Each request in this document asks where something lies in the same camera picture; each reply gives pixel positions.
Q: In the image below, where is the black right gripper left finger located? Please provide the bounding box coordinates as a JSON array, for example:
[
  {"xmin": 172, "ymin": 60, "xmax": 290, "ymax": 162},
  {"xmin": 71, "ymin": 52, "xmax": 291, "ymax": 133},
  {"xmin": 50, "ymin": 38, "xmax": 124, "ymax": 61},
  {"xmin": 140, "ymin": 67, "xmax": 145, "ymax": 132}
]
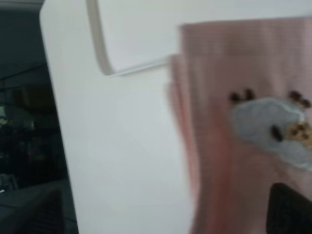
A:
[{"xmin": 0, "ymin": 184, "xmax": 71, "ymax": 234}]

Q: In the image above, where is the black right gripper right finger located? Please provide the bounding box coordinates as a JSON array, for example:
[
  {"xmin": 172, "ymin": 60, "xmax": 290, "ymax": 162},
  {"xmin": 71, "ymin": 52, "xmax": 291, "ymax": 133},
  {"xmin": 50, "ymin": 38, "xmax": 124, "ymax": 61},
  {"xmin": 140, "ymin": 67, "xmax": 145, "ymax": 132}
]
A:
[{"xmin": 266, "ymin": 183, "xmax": 312, "ymax": 234}]

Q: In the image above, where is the pink towel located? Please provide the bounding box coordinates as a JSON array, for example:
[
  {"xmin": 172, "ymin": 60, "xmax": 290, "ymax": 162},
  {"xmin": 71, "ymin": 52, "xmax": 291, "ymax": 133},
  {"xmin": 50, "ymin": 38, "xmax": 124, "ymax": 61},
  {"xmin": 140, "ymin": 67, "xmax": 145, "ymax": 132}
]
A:
[{"xmin": 170, "ymin": 17, "xmax": 312, "ymax": 234}]

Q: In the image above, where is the white rectangular plastic tray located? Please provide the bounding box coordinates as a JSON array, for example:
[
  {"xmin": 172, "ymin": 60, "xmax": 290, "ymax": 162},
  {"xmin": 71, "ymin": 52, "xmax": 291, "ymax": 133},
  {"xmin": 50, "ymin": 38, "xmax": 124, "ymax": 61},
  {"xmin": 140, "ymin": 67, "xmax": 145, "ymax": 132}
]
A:
[{"xmin": 85, "ymin": 0, "xmax": 312, "ymax": 78}]

